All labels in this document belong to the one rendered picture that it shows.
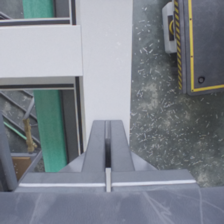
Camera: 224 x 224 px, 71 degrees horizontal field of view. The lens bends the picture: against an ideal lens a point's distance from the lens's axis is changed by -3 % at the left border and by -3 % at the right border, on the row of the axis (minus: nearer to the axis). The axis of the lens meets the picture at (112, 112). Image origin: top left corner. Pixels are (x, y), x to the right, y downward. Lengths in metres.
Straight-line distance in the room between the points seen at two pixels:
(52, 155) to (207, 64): 0.79
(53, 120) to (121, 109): 0.12
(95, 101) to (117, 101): 0.02
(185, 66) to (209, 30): 0.19
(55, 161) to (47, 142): 0.03
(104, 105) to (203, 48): 0.76
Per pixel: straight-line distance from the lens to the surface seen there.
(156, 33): 1.14
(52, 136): 0.25
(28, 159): 1.04
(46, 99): 0.24
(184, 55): 0.84
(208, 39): 0.90
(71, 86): 0.21
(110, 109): 0.15
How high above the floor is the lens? 1.08
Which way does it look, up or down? 73 degrees down
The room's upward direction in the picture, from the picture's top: 174 degrees clockwise
